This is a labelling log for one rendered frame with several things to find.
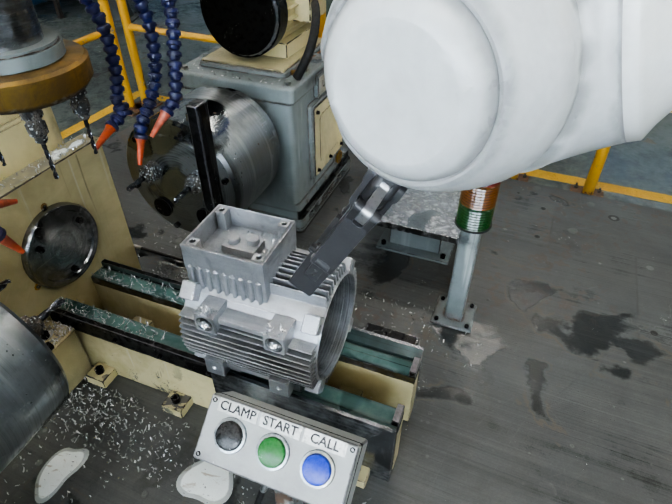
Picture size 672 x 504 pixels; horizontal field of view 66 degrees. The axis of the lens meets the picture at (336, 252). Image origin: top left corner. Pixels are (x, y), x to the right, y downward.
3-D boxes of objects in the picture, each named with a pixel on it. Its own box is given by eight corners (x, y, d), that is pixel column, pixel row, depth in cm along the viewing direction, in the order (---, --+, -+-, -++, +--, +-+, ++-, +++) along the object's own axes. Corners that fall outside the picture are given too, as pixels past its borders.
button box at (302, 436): (212, 450, 60) (189, 457, 55) (231, 389, 61) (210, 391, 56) (351, 506, 55) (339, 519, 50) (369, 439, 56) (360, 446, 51)
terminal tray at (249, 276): (188, 286, 71) (177, 245, 66) (226, 241, 79) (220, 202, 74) (266, 308, 68) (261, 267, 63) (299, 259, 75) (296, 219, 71)
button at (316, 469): (302, 476, 53) (296, 480, 51) (310, 447, 53) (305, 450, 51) (329, 487, 52) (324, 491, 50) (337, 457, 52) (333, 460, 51)
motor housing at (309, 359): (191, 378, 78) (164, 286, 65) (250, 295, 91) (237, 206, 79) (314, 419, 72) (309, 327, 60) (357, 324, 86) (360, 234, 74)
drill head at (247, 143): (115, 244, 103) (75, 129, 88) (223, 152, 133) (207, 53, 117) (223, 274, 96) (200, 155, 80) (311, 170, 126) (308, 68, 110)
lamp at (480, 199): (456, 207, 85) (460, 183, 83) (463, 188, 90) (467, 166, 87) (492, 214, 84) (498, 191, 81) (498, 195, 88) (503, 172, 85)
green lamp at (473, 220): (452, 228, 88) (456, 207, 85) (459, 210, 93) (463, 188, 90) (487, 236, 87) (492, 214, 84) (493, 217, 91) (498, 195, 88)
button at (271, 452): (259, 459, 54) (252, 462, 52) (267, 431, 55) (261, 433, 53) (284, 469, 53) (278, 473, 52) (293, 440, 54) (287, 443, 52)
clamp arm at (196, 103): (208, 241, 91) (180, 104, 75) (217, 232, 93) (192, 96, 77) (225, 246, 90) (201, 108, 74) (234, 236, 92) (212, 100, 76)
